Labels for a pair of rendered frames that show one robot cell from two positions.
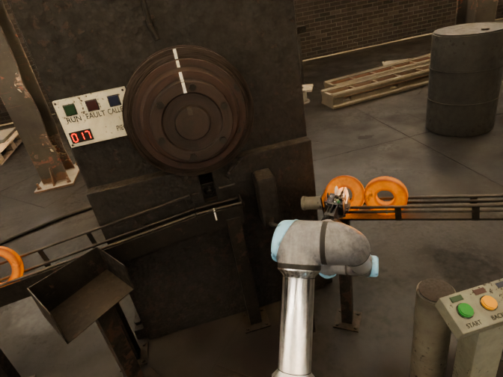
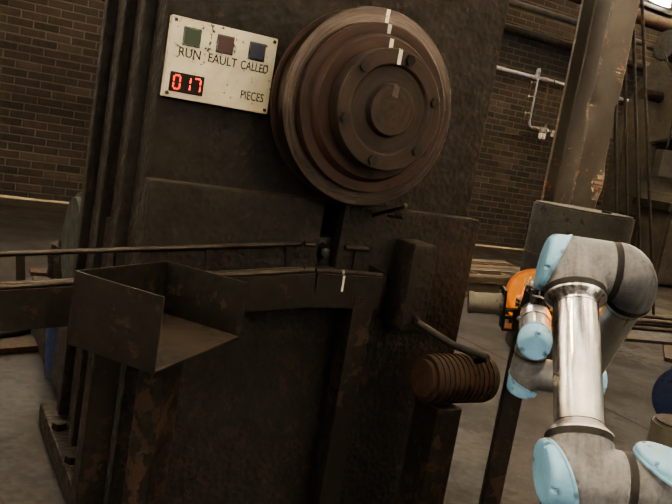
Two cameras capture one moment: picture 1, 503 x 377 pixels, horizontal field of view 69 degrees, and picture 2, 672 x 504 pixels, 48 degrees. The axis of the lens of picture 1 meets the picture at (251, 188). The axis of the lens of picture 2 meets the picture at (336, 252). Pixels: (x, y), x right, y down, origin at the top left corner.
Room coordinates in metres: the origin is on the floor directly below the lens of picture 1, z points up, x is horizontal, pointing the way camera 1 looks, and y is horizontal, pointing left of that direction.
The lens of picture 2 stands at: (-0.41, 0.89, 1.02)
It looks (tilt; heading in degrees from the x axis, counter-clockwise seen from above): 8 degrees down; 338
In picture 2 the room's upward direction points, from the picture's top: 10 degrees clockwise
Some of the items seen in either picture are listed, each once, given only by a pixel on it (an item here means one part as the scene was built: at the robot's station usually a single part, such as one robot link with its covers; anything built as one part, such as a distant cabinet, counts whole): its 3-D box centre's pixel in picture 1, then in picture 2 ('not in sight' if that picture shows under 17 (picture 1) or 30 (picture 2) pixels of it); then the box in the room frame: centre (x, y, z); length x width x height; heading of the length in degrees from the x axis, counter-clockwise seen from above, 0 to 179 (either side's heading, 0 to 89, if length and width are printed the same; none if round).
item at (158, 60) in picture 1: (190, 114); (365, 108); (1.34, 0.17, 1.11); 0.47 x 0.06 x 0.47; 98
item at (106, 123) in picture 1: (97, 117); (220, 66); (1.40, 0.52, 1.15); 0.26 x 0.02 x 0.18; 98
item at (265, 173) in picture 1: (266, 197); (408, 284); (1.39, -0.06, 0.68); 0.11 x 0.08 x 0.24; 8
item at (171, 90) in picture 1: (192, 121); (386, 109); (1.24, 0.16, 1.11); 0.28 x 0.06 x 0.28; 98
